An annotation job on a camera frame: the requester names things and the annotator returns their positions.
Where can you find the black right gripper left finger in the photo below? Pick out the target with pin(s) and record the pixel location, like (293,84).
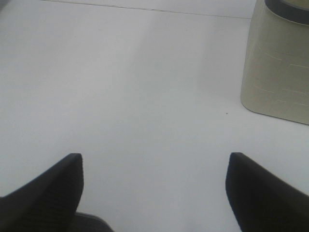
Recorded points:
(48,202)

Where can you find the beige plastic basket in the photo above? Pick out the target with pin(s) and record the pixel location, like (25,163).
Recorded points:
(276,69)

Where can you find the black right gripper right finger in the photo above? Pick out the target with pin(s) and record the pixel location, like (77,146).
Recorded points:
(260,201)

